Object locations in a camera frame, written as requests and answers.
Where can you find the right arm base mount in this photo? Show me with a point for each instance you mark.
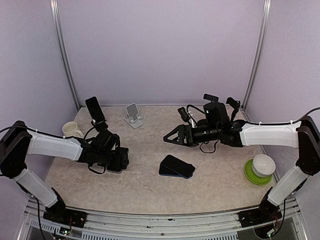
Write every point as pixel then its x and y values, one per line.
pixel 256 216

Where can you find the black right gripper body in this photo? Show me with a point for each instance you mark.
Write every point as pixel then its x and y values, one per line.
pixel 188 128

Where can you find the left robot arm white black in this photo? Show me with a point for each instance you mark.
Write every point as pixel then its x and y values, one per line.
pixel 19 141

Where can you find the left aluminium frame post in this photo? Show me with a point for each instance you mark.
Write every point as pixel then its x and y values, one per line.
pixel 54 5

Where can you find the white bowl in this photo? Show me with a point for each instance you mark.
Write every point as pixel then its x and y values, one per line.
pixel 263 165

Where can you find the front aluminium rail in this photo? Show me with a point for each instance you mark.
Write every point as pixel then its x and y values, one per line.
pixel 221 225

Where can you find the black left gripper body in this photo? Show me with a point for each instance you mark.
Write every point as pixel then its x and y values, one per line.
pixel 115 163

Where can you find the cream ceramic mug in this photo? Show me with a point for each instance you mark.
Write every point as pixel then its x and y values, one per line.
pixel 71 129

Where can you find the black folding phone stand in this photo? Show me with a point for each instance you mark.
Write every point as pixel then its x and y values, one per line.
pixel 99 126

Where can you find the black pole stand right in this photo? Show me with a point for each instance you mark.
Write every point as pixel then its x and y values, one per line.
pixel 235 104

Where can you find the aluminium frame post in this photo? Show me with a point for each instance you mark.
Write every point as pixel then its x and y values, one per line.
pixel 267 4
pixel 54 5

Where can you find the black phone silver case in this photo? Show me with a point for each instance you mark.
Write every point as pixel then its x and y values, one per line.
pixel 95 110

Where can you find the right aluminium frame post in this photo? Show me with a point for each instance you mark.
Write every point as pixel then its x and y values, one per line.
pixel 267 4

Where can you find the black pole stand left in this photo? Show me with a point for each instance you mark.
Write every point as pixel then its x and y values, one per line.
pixel 211 98

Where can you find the green plate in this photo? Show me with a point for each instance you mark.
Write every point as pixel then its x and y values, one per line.
pixel 252 177

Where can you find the clear phone case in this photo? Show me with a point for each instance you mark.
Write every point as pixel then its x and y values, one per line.
pixel 114 171

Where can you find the black phone on top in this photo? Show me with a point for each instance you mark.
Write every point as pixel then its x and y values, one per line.
pixel 171 160

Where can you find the white folding phone stand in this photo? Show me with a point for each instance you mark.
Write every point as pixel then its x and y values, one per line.
pixel 133 117

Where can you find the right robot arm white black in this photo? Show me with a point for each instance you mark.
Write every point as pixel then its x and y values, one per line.
pixel 301 134

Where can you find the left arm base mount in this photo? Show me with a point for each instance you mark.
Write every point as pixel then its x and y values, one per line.
pixel 69 217

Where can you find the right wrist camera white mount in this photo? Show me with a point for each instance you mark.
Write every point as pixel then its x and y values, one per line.
pixel 187 117

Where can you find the black pole stand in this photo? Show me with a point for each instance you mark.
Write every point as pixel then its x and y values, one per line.
pixel 235 104
pixel 211 98

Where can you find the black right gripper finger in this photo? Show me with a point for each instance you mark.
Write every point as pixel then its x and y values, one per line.
pixel 173 134
pixel 175 140

